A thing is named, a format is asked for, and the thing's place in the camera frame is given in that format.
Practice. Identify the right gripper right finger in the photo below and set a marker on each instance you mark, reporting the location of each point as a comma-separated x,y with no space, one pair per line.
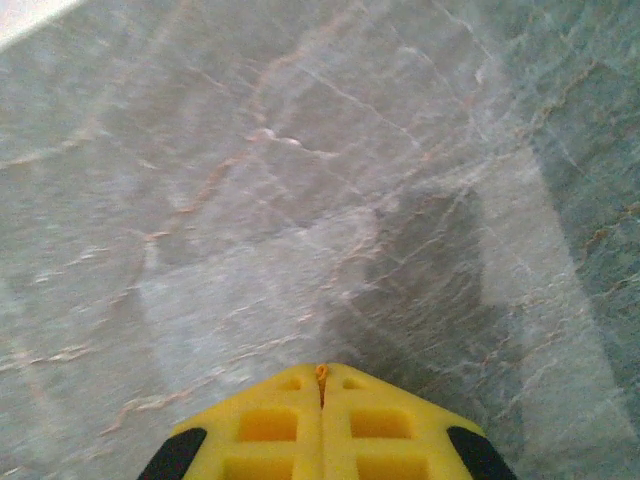
340,450

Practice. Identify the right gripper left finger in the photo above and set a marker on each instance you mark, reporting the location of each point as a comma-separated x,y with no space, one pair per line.
300,450

